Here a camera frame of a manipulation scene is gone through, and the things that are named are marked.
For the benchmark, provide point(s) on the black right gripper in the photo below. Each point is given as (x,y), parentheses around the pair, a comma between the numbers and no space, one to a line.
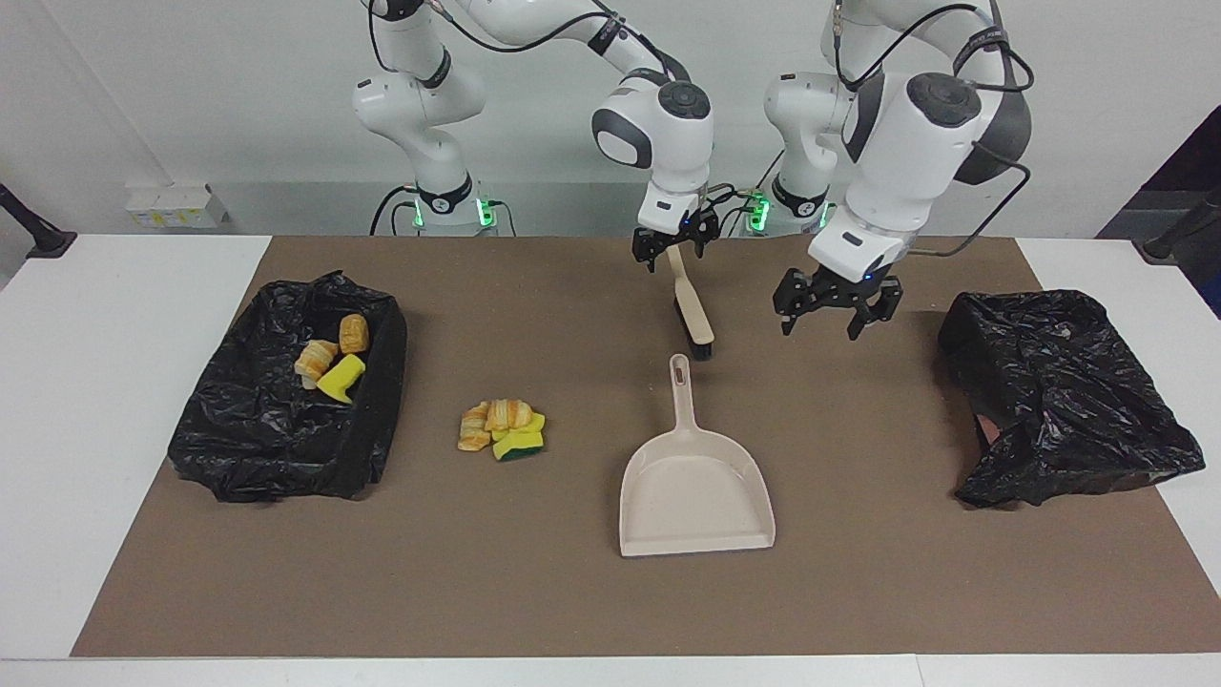
(658,240)

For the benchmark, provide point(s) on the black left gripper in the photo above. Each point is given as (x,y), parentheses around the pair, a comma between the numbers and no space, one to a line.
(839,294)

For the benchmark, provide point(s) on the beige hand brush black bristles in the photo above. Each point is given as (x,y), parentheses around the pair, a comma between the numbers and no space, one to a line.
(696,320)

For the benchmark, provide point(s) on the beige plastic dustpan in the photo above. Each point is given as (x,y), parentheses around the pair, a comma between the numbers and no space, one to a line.
(696,496)

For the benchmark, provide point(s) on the yellow green sponge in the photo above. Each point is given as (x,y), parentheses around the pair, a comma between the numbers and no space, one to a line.
(520,444)

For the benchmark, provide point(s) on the brown oval bread roll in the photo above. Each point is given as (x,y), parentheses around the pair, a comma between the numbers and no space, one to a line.
(354,334)

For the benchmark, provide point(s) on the plain yellow sponge piece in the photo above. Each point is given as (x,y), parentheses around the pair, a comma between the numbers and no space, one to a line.
(341,380)

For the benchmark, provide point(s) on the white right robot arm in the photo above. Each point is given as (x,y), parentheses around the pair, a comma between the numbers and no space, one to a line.
(668,124)

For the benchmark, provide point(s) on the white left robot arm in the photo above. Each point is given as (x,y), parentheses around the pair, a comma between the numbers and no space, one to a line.
(906,143)

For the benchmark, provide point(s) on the pink bin rim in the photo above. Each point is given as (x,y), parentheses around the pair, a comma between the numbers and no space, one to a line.
(990,431)

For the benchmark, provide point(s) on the black bag lined pink bin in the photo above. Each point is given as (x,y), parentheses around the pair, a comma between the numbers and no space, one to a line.
(1068,401)

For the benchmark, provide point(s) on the black stand foot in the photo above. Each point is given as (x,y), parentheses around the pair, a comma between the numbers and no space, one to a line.
(1159,250)
(48,243)

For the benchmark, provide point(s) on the brown table mat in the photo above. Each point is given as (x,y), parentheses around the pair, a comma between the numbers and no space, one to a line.
(477,592)

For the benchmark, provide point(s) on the dark cabinet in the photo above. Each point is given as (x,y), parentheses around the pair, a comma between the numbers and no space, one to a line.
(1192,172)

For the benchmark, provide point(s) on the white wall socket box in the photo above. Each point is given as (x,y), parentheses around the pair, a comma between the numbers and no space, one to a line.
(176,205)

